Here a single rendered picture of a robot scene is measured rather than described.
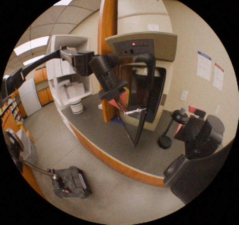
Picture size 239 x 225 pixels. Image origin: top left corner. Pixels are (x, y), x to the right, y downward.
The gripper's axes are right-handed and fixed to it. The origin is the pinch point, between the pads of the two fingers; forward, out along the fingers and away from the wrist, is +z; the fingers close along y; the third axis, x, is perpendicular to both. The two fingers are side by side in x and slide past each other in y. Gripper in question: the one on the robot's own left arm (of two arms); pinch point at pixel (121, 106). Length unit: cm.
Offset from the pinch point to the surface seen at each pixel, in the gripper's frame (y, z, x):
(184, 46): -84, -15, -12
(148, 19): -35.3, -34.7, -7.3
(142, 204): 43, 112, 80
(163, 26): -38.0, -28.0, -1.3
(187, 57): -82, -3, -9
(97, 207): 99, 86, 66
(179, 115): -20.5, 11.3, 13.3
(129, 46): -17.0, -20.4, -8.7
